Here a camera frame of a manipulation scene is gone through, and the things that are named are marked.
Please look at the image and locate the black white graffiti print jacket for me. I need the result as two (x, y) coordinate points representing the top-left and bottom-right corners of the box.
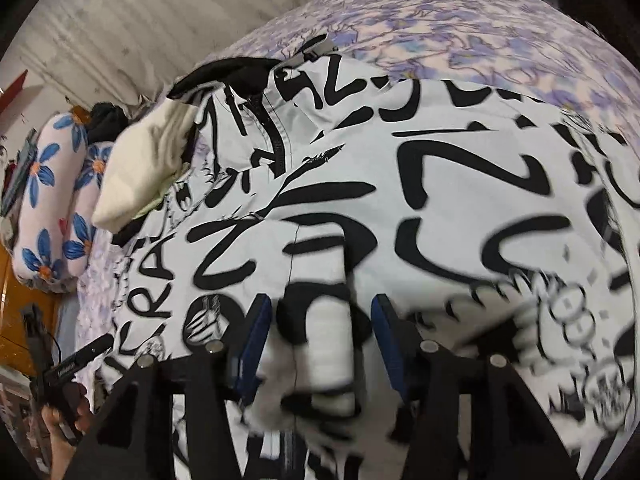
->
(101, 53), (639, 479)

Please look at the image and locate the pile of denim clothes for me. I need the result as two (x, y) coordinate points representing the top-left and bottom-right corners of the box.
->
(1, 129), (39, 217)

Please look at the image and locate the pink blue flower rolled quilt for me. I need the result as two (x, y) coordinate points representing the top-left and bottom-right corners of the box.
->
(12, 113), (113, 294)

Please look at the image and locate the cream folded fleece garment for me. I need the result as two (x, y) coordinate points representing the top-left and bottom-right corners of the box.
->
(92, 99), (198, 233)

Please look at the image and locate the orange wooden headboard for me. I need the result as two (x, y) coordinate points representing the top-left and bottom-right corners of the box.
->
(0, 244), (64, 378)

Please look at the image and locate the red wall shelf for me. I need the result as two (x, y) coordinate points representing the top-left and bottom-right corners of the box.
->
(0, 70), (28, 113)

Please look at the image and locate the left hand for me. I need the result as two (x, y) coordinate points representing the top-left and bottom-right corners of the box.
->
(41, 382), (94, 480)

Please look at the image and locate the grey patterned curtain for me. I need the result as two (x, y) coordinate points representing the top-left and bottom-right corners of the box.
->
(6, 0), (311, 106)

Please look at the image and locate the purple floral bed blanket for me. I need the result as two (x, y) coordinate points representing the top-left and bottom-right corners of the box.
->
(74, 0), (637, 401)

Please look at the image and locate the black clothing behind quilt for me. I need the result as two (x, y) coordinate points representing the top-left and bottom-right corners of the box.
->
(86, 102), (129, 144)

